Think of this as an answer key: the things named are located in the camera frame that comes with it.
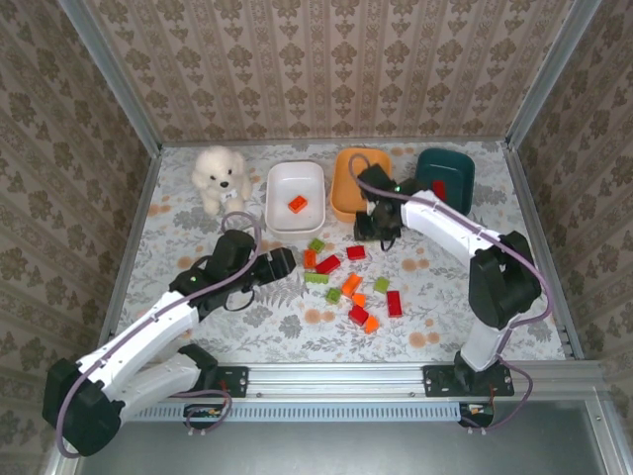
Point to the white plastic container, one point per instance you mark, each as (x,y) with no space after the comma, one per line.
(292,227)

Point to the red lego brick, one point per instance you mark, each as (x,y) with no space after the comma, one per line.
(328,264)
(358,314)
(356,252)
(438,189)
(393,303)

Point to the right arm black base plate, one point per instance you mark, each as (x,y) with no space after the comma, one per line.
(440,381)

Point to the white plush dog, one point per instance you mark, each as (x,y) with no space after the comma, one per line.
(217,170)

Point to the orange lego brick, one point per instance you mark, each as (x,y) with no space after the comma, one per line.
(359,300)
(310,258)
(371,324)
(298,204)
(352,284)

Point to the dark teal plastic container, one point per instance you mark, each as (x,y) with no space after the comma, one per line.
(457,168)

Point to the aluminium front rail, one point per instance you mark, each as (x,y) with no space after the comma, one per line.
(336,381)

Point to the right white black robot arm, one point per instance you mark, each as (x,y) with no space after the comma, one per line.
(445,222)

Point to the aluminium frame post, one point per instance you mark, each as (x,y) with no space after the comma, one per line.
(548,74)
(116,79)

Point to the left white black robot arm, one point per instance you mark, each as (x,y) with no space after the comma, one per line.
(148,336)

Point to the orange plastic container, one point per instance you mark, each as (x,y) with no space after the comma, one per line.
(343,198)

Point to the aluminium side rail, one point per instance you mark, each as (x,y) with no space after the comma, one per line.
(525,198)
(131,247)

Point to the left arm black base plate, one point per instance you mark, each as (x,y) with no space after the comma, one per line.
(232,381)

